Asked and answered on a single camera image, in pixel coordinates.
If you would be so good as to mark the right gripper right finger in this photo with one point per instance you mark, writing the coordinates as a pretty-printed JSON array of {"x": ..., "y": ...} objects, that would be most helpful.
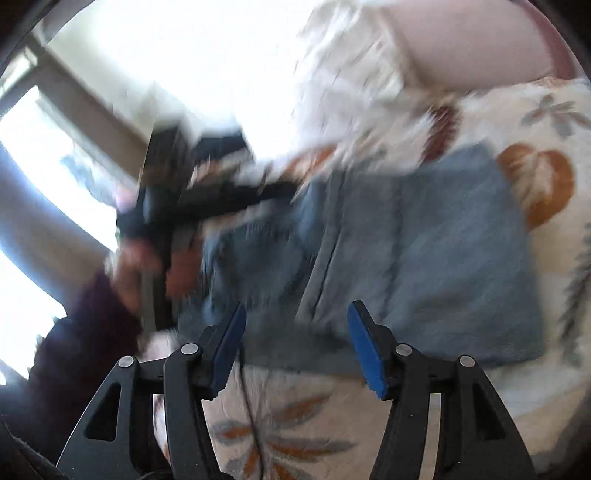
[{"x": 478, "y": 438}]

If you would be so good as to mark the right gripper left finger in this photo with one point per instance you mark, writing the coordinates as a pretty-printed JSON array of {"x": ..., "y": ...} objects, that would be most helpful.
[{"x": 146, "y": 419}]

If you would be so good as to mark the grey-blue denim pants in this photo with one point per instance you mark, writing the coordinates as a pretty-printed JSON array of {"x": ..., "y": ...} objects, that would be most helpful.
[{"x": 439, "y": 255}]

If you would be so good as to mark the dark sleeved left forearm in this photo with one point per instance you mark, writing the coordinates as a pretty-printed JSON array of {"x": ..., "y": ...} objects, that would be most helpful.
[{"x": 71, "y": 363}]

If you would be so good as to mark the left hand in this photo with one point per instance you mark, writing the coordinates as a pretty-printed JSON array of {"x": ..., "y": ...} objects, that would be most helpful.
[{"x": 137, "y": 257}]

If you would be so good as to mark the stained glass wooden door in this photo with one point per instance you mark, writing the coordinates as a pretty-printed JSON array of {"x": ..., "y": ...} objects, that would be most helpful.
[{"x": 65, "y": 161}]

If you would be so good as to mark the leaf-patterned bed blanket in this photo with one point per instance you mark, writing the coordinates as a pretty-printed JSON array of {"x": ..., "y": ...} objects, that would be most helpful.
[{"x": 282, "y": 424}]

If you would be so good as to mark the white floral pillow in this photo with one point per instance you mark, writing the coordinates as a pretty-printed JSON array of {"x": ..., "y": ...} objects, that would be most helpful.
[{"x": 351, "y": 58}]

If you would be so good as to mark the pink bolster cushion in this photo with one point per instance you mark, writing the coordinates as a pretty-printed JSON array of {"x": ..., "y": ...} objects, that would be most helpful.
[{"x": 464, "y": 45}]

